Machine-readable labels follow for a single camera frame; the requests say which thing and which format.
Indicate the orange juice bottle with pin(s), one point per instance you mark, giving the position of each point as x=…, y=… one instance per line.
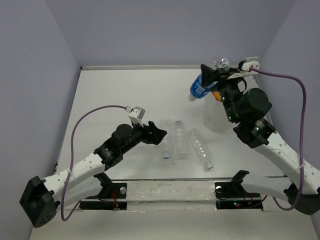
x=217, y=96

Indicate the clear bottle white cap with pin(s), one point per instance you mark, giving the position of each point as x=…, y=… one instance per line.
x=166, y=143

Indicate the white plastic bin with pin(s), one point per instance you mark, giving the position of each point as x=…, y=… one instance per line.
x=214, y=116

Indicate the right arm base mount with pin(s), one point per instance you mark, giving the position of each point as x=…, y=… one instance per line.
x=231, y=196

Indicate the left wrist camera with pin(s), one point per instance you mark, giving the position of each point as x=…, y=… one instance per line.
x=136, y=116

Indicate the blue label bottle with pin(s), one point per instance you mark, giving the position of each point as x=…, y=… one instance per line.
x=197, y=90

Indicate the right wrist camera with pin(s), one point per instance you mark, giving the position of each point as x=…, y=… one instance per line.
x=243, y=69

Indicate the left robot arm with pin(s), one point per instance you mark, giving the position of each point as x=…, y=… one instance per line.
x=43, y=198

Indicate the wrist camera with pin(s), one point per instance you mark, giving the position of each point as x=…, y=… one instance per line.
x=136, y=116
x=243, y=69

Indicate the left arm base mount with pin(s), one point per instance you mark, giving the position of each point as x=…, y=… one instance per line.
x=111, y=198

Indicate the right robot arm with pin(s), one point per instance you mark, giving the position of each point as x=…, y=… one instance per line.
x=300, y=184

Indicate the clear bottle right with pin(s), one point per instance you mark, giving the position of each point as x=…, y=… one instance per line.
x=200, y=148

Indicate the clear bottle grey cap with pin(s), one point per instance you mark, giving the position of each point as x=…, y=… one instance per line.
x=180, y=141

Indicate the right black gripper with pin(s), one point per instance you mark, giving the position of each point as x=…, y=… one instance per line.
x=209, y=75

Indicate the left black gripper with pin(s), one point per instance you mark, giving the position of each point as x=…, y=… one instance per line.
x=155, y=136

